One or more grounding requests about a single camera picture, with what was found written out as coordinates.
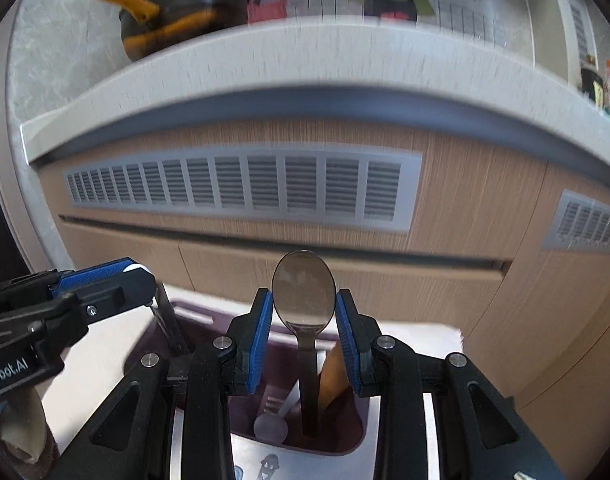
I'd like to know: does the wooden rice spoon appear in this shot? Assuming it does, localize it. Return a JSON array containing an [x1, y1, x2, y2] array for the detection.
[[318, 342, 349, 415]]

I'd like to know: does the black handled steel spoon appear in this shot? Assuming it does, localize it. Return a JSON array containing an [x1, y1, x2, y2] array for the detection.
[[271, 249, 336, 438]]

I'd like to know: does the small steel spoon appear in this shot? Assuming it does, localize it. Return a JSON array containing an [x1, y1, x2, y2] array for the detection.
[[151, 302, 188, 356]]

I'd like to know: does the gloved left hand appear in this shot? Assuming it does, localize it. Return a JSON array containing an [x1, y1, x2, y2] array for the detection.
[[0, 388, 48, 465]]

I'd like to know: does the cream table cloth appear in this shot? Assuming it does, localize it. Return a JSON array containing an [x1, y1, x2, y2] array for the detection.
[[40, 286, 462, 479]]

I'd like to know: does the maroon plastic utensil caddy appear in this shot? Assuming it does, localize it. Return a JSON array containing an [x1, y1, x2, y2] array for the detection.
[[121, 298, 381, 456]]

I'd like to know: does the long grey vent grille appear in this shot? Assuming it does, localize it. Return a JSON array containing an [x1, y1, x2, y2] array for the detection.
[[63, 143, 423, 232]]

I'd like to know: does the short grey vent grille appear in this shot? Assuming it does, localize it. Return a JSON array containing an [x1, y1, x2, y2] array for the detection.
[[541, 190, 610, 255]]

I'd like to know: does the black and yellow pan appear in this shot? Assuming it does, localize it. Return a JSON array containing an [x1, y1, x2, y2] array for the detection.
[[99, 0, 248, 62]]

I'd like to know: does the dark sauce bottle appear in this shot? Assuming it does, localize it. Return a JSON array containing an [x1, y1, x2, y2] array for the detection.
[[580, 54, 604, 110]]

